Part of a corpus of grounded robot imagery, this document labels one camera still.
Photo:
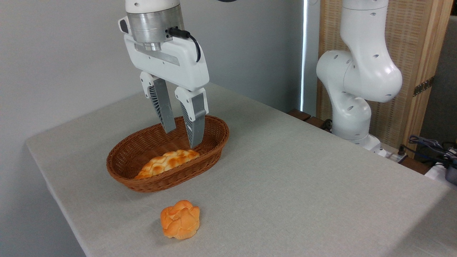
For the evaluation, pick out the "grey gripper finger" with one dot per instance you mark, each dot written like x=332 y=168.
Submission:
x=165 y=107
x=194 y=121

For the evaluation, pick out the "dark metal screen hinge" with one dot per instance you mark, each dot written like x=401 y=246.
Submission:
x=423 y=86

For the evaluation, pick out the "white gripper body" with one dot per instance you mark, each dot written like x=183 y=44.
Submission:
x=178 y=66

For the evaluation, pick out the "dark wooden board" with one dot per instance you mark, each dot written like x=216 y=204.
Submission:
x=317 y=123
x=299 y=114

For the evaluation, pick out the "long braided bread loaf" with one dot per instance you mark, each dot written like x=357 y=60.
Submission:
x=167 y=161

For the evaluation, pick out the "round knotted bread roll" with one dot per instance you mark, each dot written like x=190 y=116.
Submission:
x=180 y=220

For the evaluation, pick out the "dark grey round container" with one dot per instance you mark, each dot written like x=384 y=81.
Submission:
x=451 y=175

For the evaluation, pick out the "brown wicker basket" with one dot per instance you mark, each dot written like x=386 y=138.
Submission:
x=132 y=153

